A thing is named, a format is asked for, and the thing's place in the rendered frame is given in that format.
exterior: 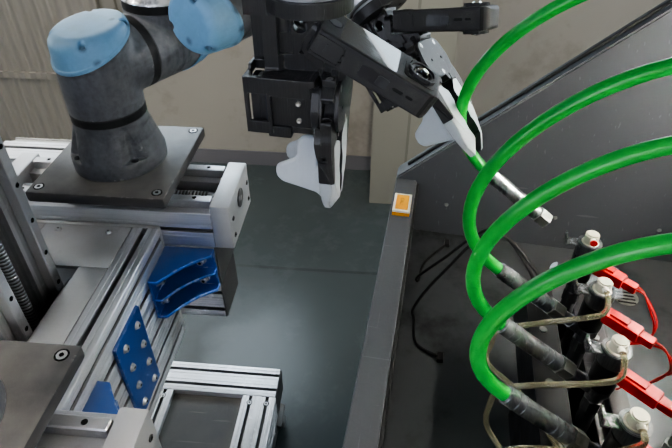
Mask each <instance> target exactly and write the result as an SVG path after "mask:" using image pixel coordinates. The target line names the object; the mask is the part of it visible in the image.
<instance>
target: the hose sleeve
mask: <svg viewBox="0 0 672 448"><path fill-rule="evenodd" d="M490 184H491V185H492V186H493V187H495V188H496V189H497V190H498V191H500V192H501V193H502V194H503V195H504V196H506V197H507V198H508V199H509V200H510V201H512V202H513V203H514V204H515V203H516V202H518V201H519V200H520V199H522V198H523V197H524V196H526V194H525V193H524V192H522V191H521V190H520V189H519V188H518V187H516V186H515V185H514V184H513V183H512V182H510V181H509V179H508V178H506V177H505V176H504V175H503V174H501V173H500V172H497V173H496V174H495V176H494V177H493V178H492V179H491V181H490ZM541 213H542V207H539V208H537V209H535V210H534V211H533V212H531V213H530V214H528V215H529V216H530V217H531V218H532V219H534V218H537V217H538V216H540V214H541Z"/></svg>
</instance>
